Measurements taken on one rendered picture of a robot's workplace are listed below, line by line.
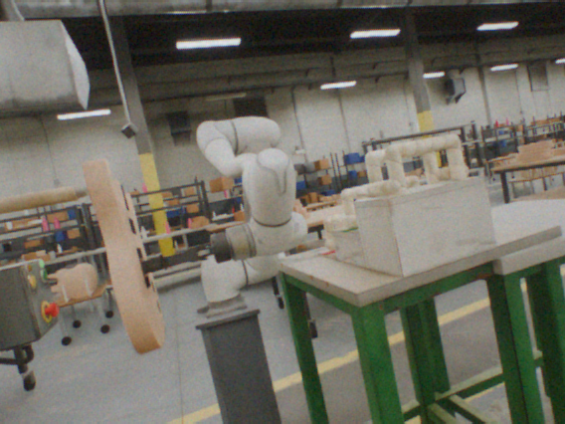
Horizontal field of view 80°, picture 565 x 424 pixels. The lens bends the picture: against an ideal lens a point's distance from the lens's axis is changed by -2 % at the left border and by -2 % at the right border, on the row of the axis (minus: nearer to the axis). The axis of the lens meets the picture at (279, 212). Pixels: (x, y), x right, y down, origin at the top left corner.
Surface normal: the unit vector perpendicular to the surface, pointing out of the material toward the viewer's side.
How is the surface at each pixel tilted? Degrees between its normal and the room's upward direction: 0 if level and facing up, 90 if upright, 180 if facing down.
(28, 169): 90
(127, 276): 69
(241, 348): 90
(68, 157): 90
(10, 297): 90
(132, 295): 81
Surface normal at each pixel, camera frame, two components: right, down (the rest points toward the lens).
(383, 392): 0.31, -0.01
